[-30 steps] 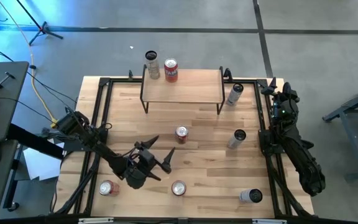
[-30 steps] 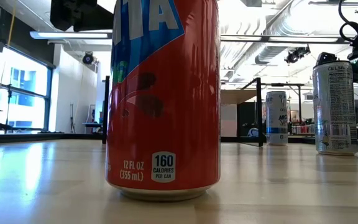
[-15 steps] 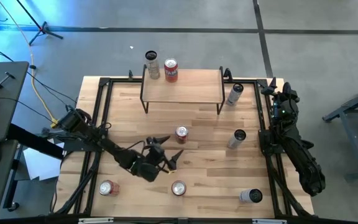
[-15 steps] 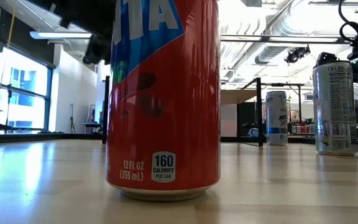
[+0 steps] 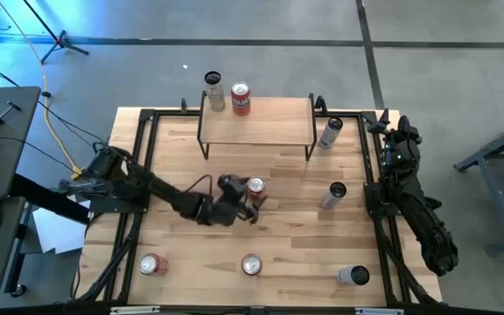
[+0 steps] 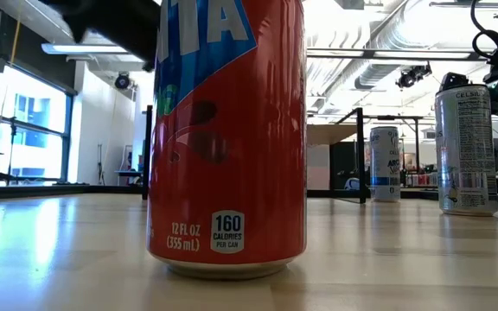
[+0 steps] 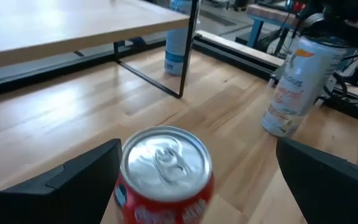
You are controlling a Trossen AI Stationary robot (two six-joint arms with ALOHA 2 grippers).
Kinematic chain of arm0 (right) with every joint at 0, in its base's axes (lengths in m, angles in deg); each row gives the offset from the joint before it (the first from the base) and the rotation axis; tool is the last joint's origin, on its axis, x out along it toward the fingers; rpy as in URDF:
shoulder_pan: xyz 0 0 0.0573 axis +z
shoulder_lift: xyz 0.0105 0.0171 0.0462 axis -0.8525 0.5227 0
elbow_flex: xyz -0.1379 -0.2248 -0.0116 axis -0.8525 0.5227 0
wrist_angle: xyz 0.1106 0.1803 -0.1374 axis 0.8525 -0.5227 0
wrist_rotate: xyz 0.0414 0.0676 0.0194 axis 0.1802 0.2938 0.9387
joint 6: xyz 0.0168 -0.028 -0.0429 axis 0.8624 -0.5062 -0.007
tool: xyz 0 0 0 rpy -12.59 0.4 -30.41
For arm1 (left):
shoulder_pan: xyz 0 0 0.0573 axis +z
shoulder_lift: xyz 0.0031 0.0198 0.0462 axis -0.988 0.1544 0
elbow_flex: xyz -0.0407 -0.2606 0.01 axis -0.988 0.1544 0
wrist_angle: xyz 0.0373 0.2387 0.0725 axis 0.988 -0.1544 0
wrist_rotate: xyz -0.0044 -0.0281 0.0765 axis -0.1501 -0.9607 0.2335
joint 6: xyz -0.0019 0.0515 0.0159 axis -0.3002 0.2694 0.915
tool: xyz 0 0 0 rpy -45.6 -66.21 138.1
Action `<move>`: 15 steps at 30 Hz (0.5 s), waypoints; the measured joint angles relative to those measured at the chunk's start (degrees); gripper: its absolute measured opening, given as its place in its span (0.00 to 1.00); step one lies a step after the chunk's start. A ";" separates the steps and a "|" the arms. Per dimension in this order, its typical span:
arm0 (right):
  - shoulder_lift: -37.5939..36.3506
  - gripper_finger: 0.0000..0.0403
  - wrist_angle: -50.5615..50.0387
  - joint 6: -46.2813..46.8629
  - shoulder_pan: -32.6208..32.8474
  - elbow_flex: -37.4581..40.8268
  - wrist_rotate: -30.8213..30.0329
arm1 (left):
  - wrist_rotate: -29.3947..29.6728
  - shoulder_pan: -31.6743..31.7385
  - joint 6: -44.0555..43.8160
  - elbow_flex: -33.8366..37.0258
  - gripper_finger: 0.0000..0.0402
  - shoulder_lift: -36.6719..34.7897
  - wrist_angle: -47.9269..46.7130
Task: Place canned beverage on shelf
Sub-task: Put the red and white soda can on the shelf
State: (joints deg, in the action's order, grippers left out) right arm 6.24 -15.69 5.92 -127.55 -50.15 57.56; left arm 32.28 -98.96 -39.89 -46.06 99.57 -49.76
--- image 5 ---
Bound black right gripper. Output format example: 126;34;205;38
367;108;422;154

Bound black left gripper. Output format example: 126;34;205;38
199;194;263;228

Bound red Fanta soda can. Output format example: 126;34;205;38
246;175;269;207
240;253;264;277
139;252;170;277
230;80;252;117

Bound silver Celsius slim can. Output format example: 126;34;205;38
319;181;348;211
203;70;227;113
318;116;345;151
336;264;371;288

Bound wooden shelf with black legs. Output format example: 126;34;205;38
196;90;319;162

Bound white paper sheets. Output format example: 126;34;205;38
31;199;92;256

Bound black diagonal support bar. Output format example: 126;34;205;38
10;173;92;225

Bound black tripod stand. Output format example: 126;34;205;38
21;0;90;66

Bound dark grey side desk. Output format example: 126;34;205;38
0;86;42;310

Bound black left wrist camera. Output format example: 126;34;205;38
216;173;249;199

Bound black left camera cable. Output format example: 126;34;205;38
180;173;218;198

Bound grey metal table frame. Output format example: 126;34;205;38
452;112;504;257

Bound black aluminium table frame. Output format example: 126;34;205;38
74;107;444;310

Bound silver metal bracket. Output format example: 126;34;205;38
354;307;405;315
109;305;161;315

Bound yellow extension cable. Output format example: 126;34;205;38
0;0;82;181

